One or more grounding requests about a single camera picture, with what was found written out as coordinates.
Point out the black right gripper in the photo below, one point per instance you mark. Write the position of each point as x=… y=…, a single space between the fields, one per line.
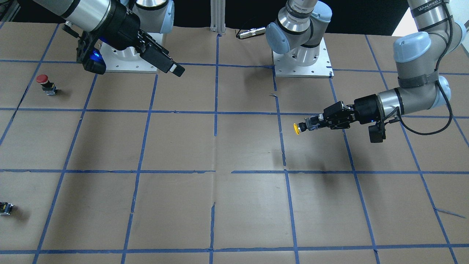
x=124 y=28

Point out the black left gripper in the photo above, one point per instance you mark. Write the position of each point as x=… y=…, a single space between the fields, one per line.
x=366 y=107

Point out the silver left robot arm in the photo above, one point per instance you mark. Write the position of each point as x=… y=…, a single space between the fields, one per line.
x=420 y=87

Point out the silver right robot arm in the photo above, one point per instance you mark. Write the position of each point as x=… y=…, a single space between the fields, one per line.
x=119 y=27

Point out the red push button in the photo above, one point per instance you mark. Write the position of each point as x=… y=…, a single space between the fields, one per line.
x=48 y=87

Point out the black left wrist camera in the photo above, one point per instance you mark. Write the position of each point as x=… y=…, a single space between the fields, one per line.
x=377 y=132

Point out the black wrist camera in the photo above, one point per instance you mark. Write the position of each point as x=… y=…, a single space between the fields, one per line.
x=87 y=54
x=377 y=132

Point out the arm aluminium base plate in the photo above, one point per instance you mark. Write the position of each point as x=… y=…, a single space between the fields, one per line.
x=304 y=62
x=125 y=61

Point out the aluminium frame post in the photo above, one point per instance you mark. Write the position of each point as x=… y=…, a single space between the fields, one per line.
x=218 y=9

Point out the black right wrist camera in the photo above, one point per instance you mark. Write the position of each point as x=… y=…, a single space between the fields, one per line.
x=87 y=54

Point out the silver cable connector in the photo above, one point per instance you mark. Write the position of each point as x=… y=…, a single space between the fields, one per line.
x=253 y=32

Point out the small black switch block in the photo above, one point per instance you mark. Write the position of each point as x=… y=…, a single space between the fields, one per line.
x=6 y=208

